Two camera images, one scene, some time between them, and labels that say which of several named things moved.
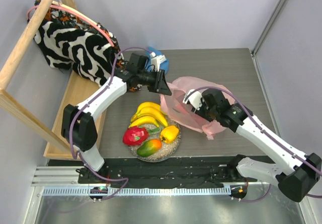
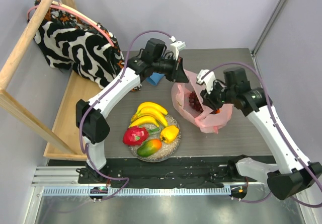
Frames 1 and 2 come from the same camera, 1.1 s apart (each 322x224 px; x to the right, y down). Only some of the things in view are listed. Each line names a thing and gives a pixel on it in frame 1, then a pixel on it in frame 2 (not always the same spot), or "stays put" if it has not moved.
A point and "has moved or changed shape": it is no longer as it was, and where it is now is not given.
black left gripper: [160, 85] → [177, 74]
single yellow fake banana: [144, 120] stays put
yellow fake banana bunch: [148, 112] stays put
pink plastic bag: [173, 110] has moved or changed shape
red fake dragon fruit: [135, 135] stays put
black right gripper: [205, 107] → [210, 98]
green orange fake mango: [149, 147] stays put
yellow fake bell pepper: [169, 134] stays put
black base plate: [162, 172] stays put
